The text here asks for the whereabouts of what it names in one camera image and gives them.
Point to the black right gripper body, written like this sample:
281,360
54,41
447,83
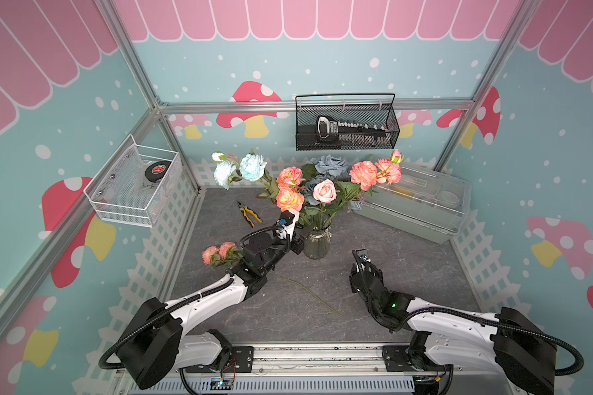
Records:
352,276

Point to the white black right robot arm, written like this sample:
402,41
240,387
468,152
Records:
445,338

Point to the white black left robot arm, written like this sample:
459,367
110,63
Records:
157,340

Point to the clear glass vase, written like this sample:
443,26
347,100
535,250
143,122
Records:
317,244

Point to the pink rose stem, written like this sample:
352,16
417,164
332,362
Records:
325,194

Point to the dusty blue rose bunch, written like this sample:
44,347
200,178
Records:
318,170

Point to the translucent plastic storage box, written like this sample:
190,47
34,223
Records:
425,203

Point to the pink bud flower stem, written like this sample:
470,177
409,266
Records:
229,256

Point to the light blue peony stem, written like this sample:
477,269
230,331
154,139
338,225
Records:
252,167

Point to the white wire wall basket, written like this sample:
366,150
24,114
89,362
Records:
120,193

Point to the black wire wall basket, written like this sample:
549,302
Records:
356,121

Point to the large pink peony stem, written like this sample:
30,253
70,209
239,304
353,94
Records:
366,175

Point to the yellow black pliers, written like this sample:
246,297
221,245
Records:
249,215

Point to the pink peony pair stem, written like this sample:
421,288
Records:
289,197

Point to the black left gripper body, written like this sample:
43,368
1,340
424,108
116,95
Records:
281,247

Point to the black tape roll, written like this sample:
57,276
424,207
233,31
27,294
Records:
157,171

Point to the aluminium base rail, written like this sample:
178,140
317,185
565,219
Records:
346,368

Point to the socket wrench set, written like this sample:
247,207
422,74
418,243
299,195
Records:
329,130

